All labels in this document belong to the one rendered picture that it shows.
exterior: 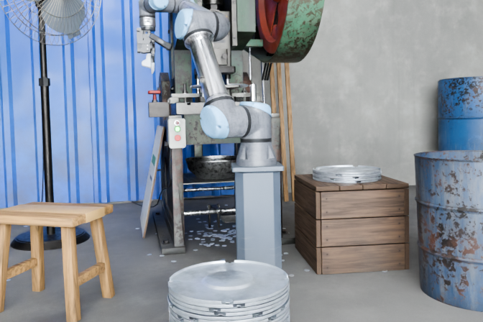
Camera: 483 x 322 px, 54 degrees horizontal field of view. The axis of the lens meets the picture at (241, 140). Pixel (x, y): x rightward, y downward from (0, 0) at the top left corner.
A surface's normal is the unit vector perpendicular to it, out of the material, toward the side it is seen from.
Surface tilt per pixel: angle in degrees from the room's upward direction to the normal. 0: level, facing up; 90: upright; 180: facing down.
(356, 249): 90
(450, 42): 90
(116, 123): 90
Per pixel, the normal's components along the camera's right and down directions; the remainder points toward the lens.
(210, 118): -0.78, 0.17
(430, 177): -0.93, 0.07
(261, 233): 0.04, 0.05
